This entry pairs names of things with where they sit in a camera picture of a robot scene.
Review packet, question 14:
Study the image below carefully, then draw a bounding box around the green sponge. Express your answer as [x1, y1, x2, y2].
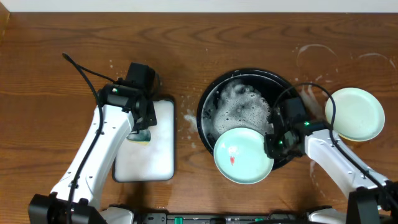
[126, 129, 152, 145]

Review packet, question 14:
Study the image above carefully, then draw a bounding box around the light green plate front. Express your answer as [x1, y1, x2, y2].
[213, 128, 274, 185]

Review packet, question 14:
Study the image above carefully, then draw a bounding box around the light green plate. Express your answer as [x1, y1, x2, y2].
[325, 87, 386, 141]
[213, 128, 274, 185]

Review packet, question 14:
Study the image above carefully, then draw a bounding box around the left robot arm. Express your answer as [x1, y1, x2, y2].
[28, 63, 159, 223]

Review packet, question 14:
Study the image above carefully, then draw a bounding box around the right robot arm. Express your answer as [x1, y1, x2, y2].
[264, 98, 397, 223]

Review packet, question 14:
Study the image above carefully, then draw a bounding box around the white rectangular foam tray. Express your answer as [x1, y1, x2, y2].
[113, 100, 175, 182]

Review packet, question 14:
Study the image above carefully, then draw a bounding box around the round black tray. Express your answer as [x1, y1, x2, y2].
[197, 68, 309, 154]

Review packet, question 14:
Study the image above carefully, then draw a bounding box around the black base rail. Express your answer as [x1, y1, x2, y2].
[108, 205, 312, 224]

